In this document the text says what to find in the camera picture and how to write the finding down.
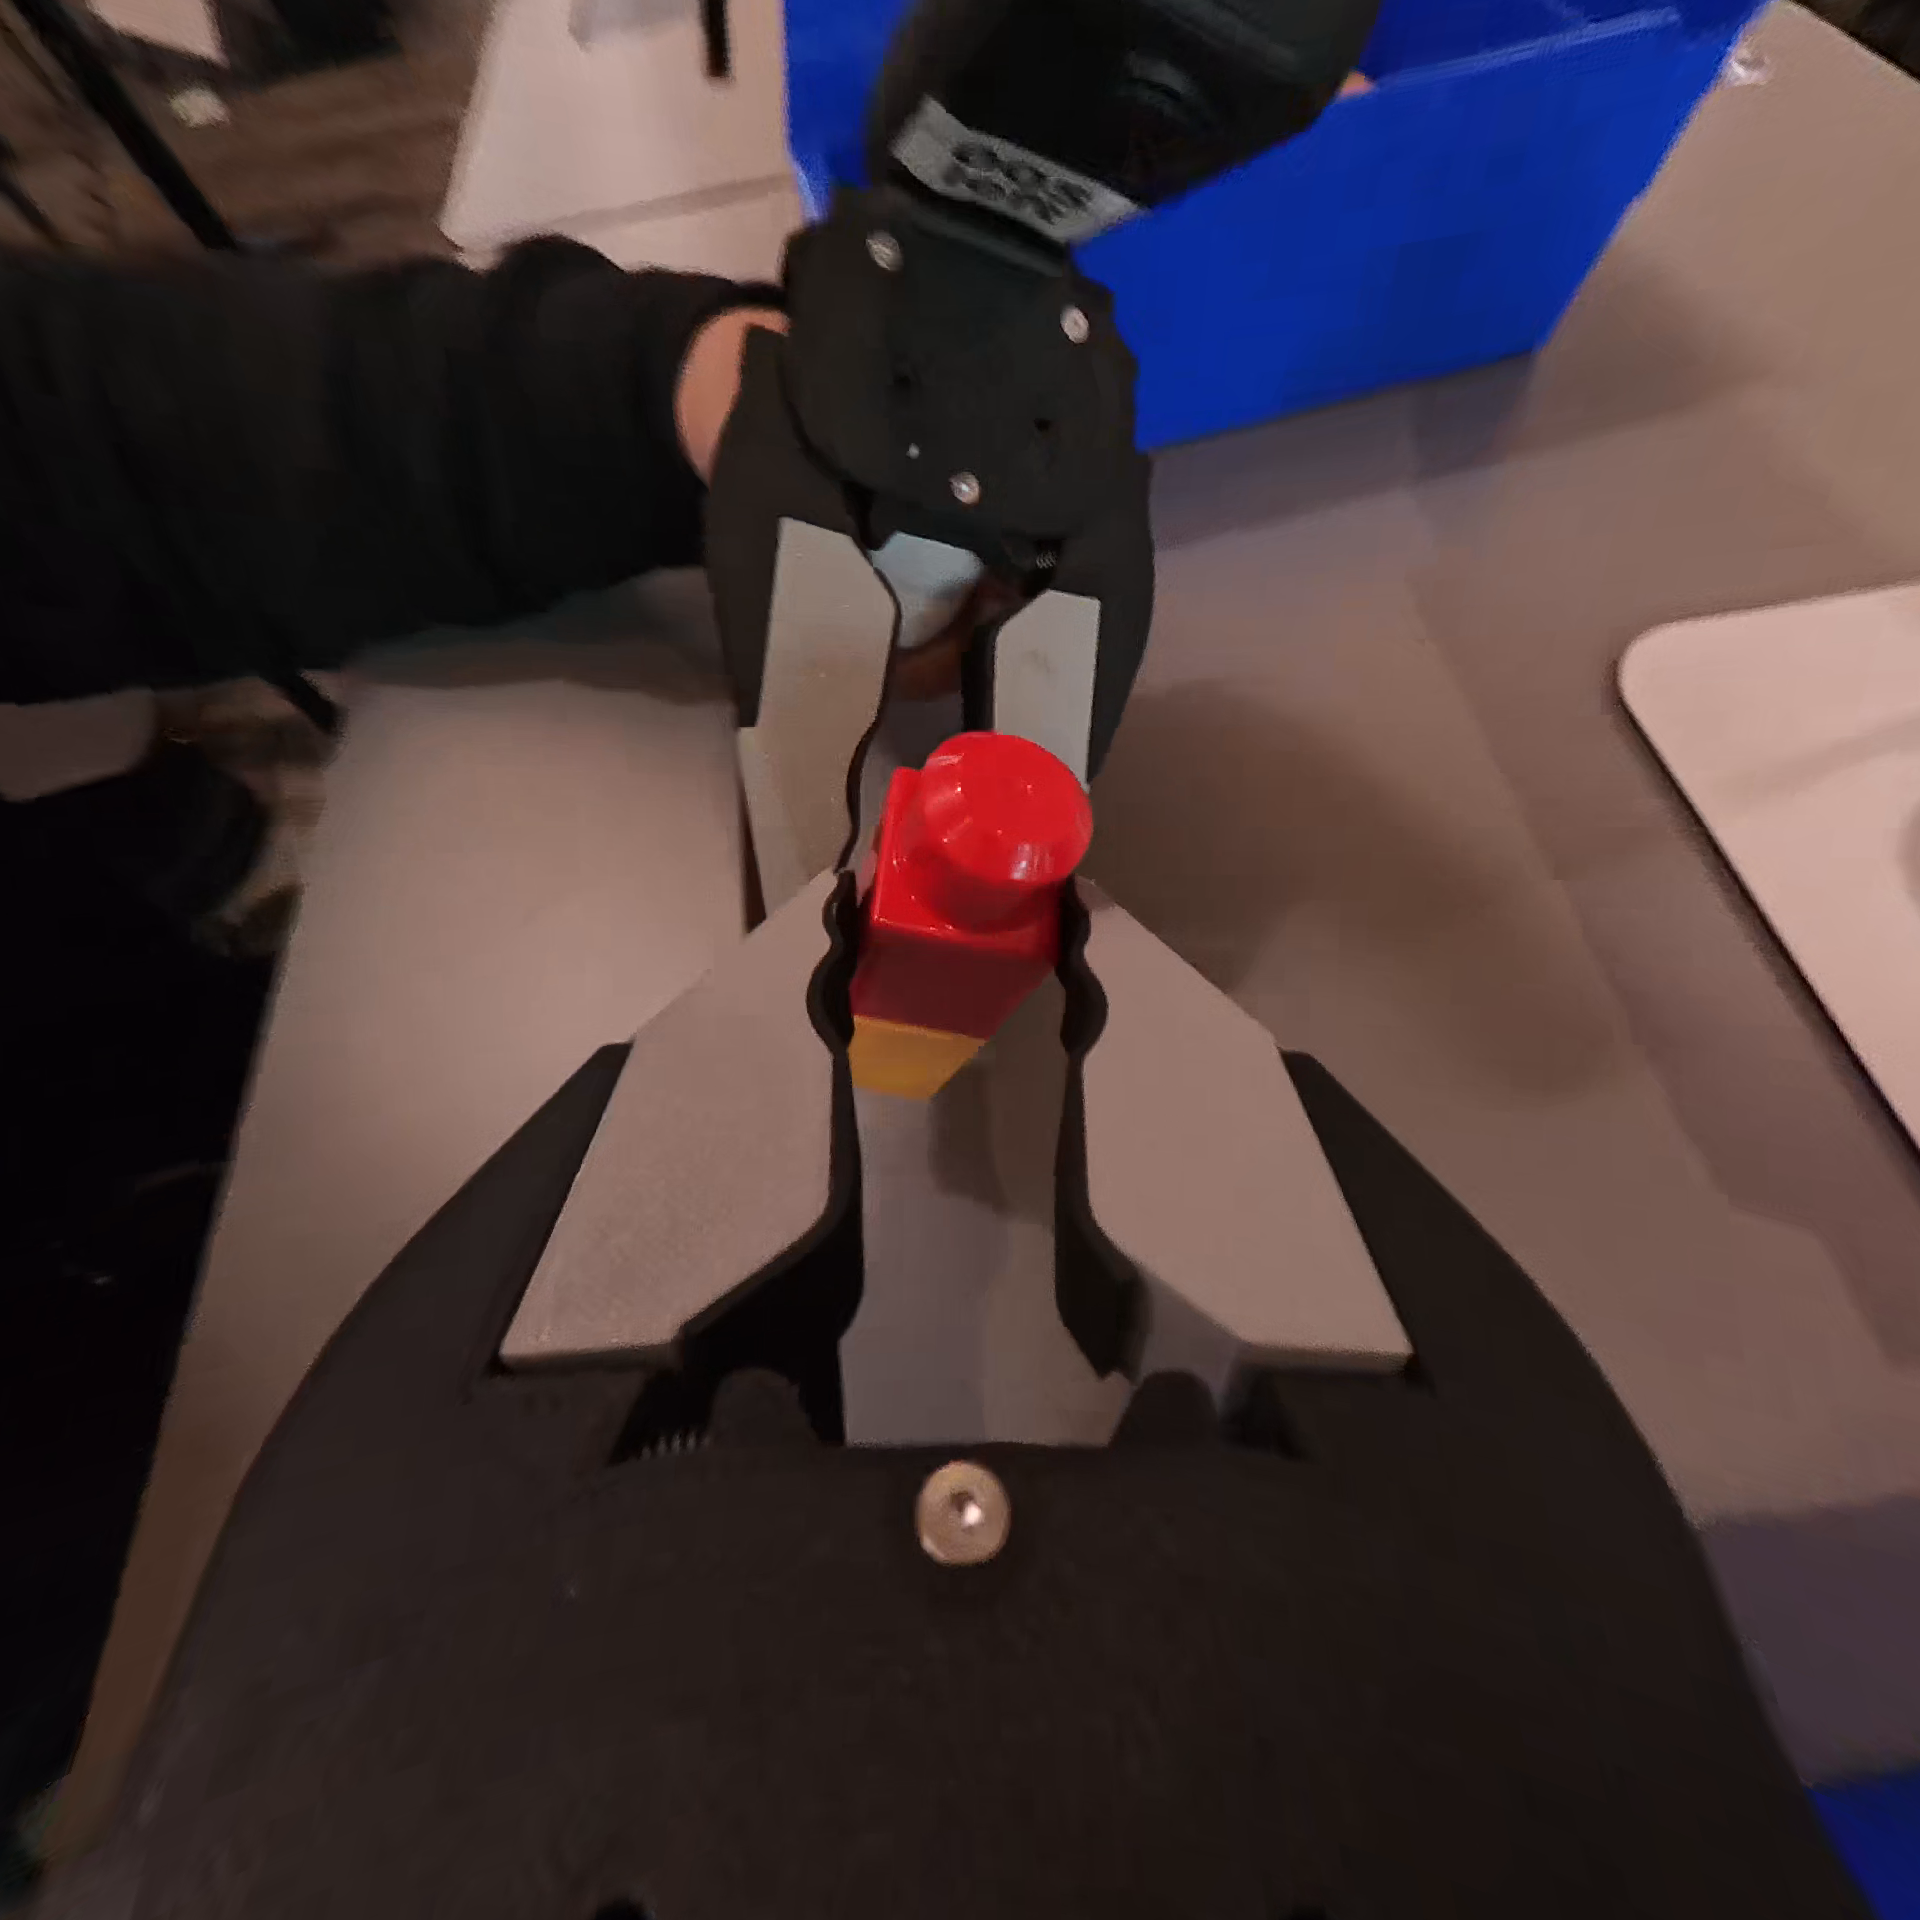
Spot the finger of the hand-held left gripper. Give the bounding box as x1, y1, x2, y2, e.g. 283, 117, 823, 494
736, 517, 906, 934
983, 586, 1107, 798

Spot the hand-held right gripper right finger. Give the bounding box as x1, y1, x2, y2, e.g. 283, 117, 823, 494
1053, 883, 1414, 1379

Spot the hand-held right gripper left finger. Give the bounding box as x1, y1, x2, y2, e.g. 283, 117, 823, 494
499, 874, 869, 1374

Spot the orange mega block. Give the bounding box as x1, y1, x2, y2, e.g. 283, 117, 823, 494
847, 1016, 988, 1104

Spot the red mega block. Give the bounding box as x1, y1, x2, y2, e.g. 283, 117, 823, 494
847, 728, 1096, 1040

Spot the blue plastic bin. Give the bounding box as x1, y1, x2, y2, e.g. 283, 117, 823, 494
1808, 1770, 1920, 1920
780, 0, 1772, 454

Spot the person's left forearm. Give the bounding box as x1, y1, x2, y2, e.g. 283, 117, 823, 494
0, 237, 781, 707

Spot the person's left hand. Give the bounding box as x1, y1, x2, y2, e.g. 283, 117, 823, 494
674, 307, 792, 485

